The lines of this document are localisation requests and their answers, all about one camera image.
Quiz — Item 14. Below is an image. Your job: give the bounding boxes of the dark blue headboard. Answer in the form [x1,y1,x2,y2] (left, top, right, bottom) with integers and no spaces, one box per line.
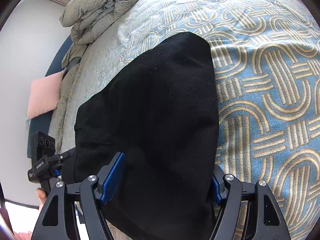
[27,37,72,159]

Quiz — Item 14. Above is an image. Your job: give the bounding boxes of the person's left hand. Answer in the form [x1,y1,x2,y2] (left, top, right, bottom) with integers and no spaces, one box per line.
[36,188,47,209]

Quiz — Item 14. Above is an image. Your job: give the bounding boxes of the pink pillow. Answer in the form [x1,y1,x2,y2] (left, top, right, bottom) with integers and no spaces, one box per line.
[27,70,65,120]

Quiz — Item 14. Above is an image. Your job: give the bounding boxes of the black pants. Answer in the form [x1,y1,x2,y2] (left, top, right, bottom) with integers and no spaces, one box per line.
[62,32,219,239]

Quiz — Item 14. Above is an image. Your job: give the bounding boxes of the folded beige quilt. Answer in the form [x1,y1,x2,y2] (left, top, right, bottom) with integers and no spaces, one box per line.
[60,0,138,69]

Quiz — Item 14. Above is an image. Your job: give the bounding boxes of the patterned blue beige bedspread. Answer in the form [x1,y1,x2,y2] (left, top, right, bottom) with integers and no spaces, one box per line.
[49,0,319,239]

